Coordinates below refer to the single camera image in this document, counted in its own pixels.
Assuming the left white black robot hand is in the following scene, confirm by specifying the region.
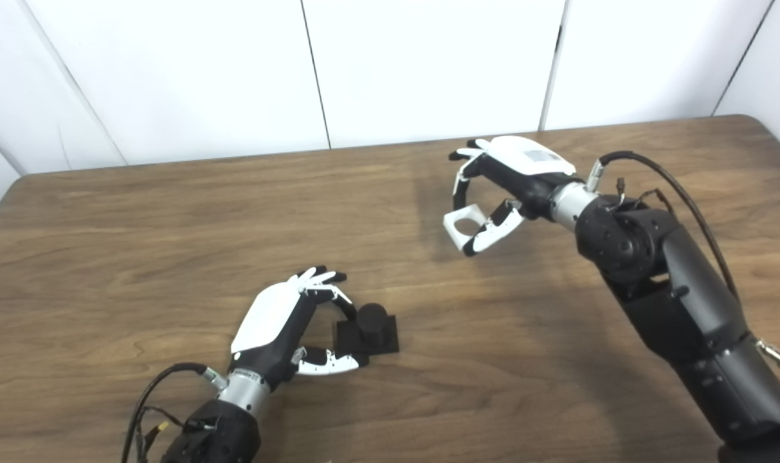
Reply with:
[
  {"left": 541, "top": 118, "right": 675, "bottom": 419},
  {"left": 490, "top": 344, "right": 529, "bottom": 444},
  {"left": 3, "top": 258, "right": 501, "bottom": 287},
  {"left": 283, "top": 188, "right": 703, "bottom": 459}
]
[{"left": 230, "top": 266, "right": 369, "bottom": 390}]

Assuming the thick black wrist cable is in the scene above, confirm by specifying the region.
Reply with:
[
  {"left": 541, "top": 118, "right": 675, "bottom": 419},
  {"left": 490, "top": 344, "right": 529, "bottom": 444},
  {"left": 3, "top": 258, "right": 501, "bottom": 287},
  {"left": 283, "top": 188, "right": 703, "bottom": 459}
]
[
  {"left": 586, "top": 150, "right": 741, "bottom": 303},
  {"left": 121, "top": 362, "right": 228, "bottom": 463}
]

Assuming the white square piece with hole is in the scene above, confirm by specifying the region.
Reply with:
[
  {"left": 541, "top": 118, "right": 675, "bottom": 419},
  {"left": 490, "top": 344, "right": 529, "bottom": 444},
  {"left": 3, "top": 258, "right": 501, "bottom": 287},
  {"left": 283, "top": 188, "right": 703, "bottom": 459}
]
[{"left": 443, "top": 204, "right": 487, "bottom": 251}]

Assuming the black peg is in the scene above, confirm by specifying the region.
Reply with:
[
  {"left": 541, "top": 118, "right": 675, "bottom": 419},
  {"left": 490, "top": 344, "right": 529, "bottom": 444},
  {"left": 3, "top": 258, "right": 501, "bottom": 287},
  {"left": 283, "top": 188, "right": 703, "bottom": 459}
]
[{"left": 334, "top": 304, "right": 400, "bottom": 356}]

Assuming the right thick black wrist cable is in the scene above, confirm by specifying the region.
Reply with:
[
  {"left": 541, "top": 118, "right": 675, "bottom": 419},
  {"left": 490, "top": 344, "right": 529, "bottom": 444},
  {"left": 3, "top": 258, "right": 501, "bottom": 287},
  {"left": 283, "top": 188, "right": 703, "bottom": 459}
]
[{"left": 586, "top": 150, "right": 741, "bottom": 303}]

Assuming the left thick black wrist cable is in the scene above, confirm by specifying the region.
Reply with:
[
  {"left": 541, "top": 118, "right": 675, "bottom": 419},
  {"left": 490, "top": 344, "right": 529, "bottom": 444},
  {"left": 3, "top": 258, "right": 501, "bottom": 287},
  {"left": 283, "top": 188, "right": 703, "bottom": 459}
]
[{"left": 121, "top": 362, "right": 228, "bottom": 463}]

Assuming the left thin wire yellow connector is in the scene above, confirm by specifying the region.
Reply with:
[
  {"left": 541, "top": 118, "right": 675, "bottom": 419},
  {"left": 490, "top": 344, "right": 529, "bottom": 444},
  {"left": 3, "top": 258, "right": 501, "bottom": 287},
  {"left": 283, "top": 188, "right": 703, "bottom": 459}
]
[{"left": 136, "top": 405, "right": 185, "bottom": 460}]

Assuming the right thin black wire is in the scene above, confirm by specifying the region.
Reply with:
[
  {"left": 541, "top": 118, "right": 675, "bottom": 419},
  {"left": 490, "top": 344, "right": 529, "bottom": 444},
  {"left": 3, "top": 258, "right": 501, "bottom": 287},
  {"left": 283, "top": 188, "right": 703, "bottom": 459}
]
[{"left": 615, "top": 177, "right": 676, "bottom": 216}]

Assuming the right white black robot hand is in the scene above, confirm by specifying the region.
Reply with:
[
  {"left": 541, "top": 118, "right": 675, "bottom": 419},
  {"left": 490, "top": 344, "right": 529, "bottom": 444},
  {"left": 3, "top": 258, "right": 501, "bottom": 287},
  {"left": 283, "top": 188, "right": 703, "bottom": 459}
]
[{"left": 448, "top": 135, "right": 583, "bottom": 258}]

